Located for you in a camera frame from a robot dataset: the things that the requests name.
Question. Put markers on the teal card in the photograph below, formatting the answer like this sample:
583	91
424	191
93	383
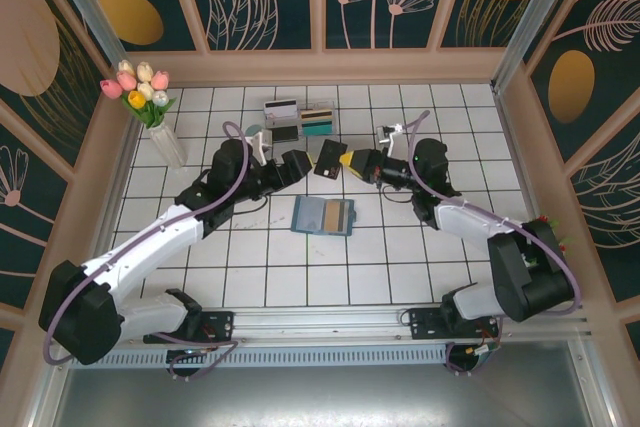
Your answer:
319	130

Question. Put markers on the black credit card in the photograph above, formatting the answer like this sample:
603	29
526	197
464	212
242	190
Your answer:
330	159

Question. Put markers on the artificial tulip bouquet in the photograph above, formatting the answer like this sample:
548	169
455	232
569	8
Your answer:
142	92

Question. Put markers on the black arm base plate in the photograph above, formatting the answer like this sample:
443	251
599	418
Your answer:
425	322
220	327

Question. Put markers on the gold credit card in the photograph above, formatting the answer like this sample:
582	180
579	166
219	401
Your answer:
332	221

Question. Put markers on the blue card holder wallet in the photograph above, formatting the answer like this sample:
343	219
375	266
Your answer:
307	214

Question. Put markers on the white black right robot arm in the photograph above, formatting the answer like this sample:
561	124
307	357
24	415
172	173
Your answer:
465	219

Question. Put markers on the light blue mushroom toy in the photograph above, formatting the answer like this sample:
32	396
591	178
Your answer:
255	129

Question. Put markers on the white ribbed vase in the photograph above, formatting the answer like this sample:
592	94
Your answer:
169	147

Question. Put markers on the grey metal panel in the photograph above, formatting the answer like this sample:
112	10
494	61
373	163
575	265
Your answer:
320	397

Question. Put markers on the beige card with black stripe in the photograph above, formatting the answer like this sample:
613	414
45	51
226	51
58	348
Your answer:
316	114

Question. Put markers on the clear acrylic card organizer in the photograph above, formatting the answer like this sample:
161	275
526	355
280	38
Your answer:
320	142

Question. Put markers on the green connector board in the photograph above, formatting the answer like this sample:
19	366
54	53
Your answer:
487	351

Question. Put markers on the small red flower plant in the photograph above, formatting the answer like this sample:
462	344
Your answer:
569	241

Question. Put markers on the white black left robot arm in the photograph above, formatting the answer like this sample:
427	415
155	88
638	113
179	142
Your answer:
150	242

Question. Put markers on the aluminium mounting rail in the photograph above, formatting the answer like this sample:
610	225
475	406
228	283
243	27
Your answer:
320	319

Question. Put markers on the aluminium frame post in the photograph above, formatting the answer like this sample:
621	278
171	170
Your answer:
85	2
535	12

